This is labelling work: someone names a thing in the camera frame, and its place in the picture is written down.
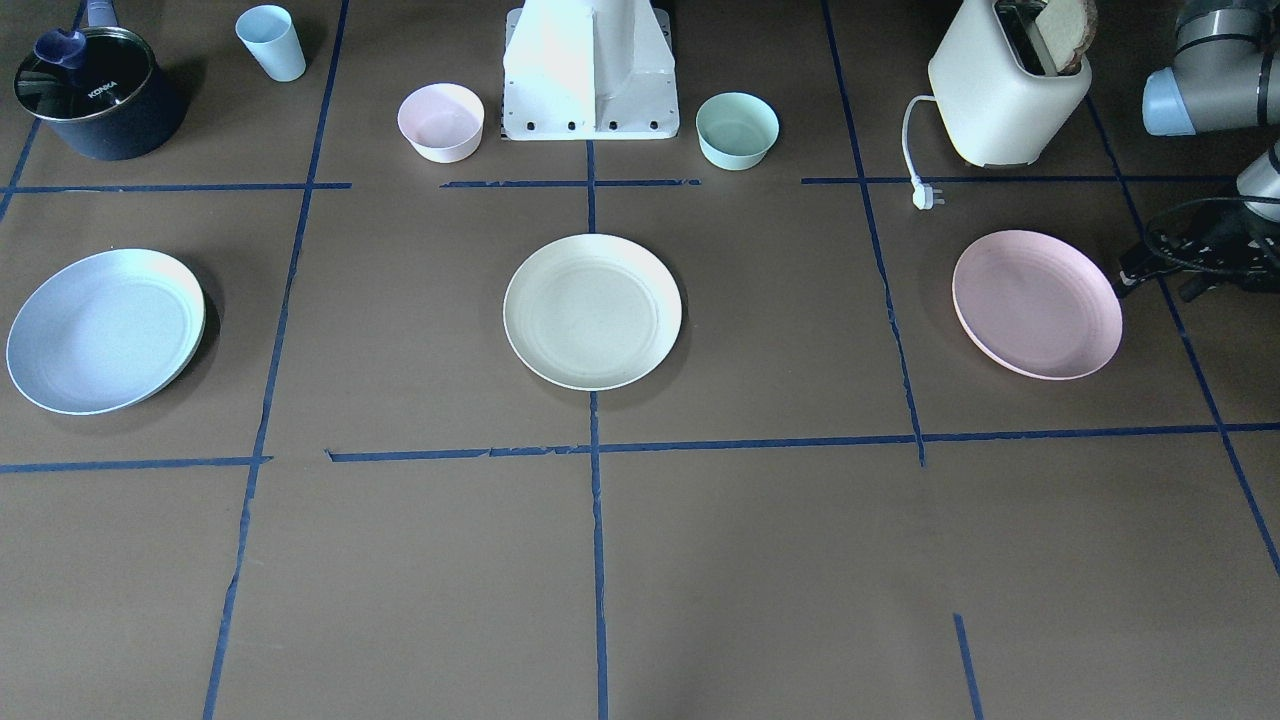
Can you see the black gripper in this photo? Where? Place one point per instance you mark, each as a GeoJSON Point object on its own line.
{"type": "Point", "coordinates": [1232, 243]}

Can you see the pink plate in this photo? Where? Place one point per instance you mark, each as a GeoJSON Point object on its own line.
{"type": "Point", "coordinates": [1036, 305]}

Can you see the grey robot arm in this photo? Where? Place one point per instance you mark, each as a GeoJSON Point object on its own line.
{"type": "Point", "coordinates": [1224, 75]}

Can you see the cream white toaster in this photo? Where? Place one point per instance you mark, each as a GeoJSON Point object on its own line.
{"type": "Point", "coordinates": [996, 110]}

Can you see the bread slice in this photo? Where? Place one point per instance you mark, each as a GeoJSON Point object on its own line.
{"type": "Point", "coordinates": [1067, 29]}

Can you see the green bowl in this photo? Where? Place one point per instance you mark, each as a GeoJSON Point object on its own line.
{"type": "Point", "coordinates": [736, 130]}

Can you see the cream white plate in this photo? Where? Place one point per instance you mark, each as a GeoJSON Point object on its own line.
{"type": "Point", "coordinates": [592, 312]}

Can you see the pink bowl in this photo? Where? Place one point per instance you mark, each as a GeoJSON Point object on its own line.
{"type": "Point", "coordinates": [443, 122]}

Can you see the light blue cup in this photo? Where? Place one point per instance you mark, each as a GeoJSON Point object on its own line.
{"type": "Point", "coordinates": [268, 32]}

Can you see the dark blue saucepan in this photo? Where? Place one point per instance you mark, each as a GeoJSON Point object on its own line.
{"type": "Point", "coordinates": [100, 88]}

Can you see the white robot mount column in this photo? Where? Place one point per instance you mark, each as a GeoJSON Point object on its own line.
{"type": "Point", "coordinates": [589, 71]}

